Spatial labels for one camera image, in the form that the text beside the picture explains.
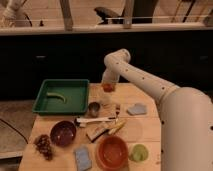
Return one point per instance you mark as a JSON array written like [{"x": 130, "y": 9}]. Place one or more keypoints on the wooden block brush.
[{"x": 95, "y": 133}]

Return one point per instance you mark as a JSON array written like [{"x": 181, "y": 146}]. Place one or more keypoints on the green plastic tray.
[{"x": 76, "y": 92}]

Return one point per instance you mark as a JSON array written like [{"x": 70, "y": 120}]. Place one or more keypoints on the bunch of dark grapes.
[{"x": 43, "y": 146}]

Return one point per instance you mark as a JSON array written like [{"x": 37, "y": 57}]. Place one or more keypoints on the green apple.
[{"x": 138, "y": 153}]

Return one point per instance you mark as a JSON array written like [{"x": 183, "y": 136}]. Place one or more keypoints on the small metal cup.
[{"x": 93, "y": 109}]

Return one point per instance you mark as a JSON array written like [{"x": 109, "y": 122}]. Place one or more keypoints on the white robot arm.
[{"x": 186, "y": 115}]

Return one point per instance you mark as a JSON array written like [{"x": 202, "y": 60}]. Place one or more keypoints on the yellow corn cob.
[{"x": 116, "y": 127}]

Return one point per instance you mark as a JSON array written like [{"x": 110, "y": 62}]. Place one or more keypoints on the white handled knife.
[{"x": 80, "y": 120}]

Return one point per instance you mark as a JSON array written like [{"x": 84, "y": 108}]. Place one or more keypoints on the red apple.
[{"x": 108, "y": 87}]

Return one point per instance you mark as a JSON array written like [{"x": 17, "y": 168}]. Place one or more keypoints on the purple bowl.
[{"x": 63, "y": 133}]

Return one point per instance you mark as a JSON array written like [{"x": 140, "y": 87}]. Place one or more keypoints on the orange bowl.
[{"x": 111, "y": 153}]

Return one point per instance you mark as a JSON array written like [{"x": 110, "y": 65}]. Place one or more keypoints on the light blue cloth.
[{"x": 137, "y": 109}]

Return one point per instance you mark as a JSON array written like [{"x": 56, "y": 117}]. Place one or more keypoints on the blue sponge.
[{"x": 82, "y": 158}]

